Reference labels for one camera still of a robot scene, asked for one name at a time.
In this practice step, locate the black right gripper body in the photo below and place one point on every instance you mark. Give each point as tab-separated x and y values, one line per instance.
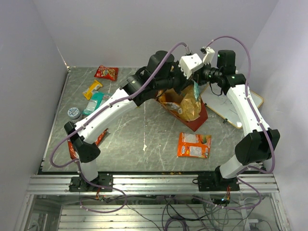
206	74

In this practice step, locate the red brown paper bag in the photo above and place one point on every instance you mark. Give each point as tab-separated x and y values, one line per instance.
193	125

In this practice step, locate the aluminium frame rails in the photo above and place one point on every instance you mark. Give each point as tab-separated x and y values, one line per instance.
149	185

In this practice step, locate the orange Kettle chips bag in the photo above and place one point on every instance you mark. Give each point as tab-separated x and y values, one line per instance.
170	100

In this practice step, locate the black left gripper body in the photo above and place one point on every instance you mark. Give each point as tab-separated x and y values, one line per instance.
177	81

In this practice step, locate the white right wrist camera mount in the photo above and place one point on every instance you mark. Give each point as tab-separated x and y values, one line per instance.
209	54

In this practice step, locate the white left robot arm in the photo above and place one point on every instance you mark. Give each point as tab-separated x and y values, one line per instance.
161	73

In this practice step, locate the tan paper chips bag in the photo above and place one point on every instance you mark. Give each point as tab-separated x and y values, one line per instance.
191	104

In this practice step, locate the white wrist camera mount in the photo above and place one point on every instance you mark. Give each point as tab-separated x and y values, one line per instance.
190	64
209	54

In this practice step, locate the teal snack packet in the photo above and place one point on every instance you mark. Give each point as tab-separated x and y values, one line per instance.
97	99

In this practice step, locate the blue white round tin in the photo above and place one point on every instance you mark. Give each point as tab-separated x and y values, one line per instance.
74	113

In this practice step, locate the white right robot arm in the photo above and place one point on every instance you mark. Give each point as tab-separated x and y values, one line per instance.
256	149

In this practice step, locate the small red snack packet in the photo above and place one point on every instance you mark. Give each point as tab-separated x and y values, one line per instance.
109	73

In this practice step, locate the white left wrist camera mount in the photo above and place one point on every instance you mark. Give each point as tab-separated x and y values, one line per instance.
190	64

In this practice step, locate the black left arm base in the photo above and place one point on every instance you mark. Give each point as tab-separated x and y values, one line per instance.
103	183

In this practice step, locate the orange snack packet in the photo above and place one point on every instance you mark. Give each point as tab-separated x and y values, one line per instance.
194	145

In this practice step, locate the yellow snack bar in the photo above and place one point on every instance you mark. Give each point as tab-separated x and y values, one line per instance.
88	93

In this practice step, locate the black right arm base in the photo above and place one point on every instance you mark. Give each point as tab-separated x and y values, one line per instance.
212	181

